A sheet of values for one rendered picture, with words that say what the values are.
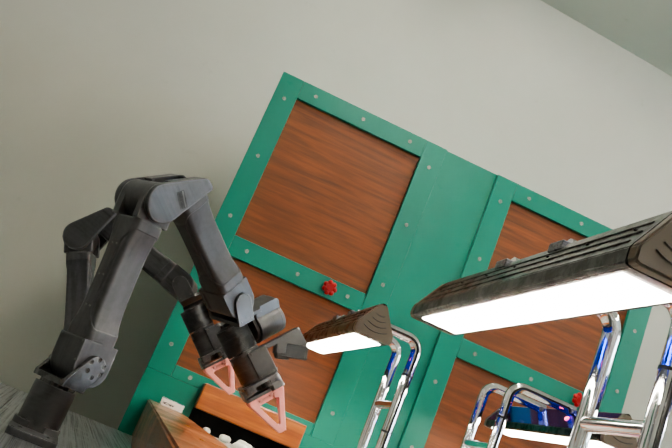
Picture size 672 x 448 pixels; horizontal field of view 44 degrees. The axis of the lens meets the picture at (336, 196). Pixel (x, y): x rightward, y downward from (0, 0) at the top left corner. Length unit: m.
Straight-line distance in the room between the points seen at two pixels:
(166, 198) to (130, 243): 0.09
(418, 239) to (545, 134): 1.39
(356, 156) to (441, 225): 0.33
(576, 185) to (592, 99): 0.42
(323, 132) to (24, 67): 1.25
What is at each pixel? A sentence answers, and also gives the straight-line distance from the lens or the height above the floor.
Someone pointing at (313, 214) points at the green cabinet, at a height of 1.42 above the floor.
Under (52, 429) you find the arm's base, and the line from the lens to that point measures 1.31.
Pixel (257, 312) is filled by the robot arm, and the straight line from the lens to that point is 1.51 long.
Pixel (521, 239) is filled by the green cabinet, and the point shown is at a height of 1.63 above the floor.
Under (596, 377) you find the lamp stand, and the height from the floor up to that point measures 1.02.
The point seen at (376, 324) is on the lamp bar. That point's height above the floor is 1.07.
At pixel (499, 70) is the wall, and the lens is 3.78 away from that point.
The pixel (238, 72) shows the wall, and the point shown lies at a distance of 3.37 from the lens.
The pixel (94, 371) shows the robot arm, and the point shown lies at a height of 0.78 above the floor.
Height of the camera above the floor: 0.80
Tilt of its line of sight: 16 degrees up
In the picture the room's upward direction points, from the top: 23 degrees clockwise
